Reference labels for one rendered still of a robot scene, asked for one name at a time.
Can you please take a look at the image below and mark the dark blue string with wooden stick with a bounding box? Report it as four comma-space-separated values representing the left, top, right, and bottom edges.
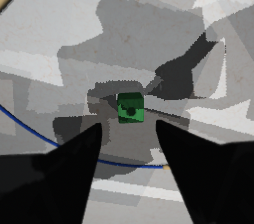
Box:
0, 105, 170, 170

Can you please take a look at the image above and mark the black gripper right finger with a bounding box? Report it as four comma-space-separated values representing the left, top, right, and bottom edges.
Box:
156, 120, 254, 224

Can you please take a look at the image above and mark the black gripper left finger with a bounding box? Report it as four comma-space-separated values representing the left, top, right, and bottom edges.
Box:
0, 123, 102, 224

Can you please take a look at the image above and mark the green wooden block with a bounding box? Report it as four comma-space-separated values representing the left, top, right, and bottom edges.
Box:
117, 92, 144, 124

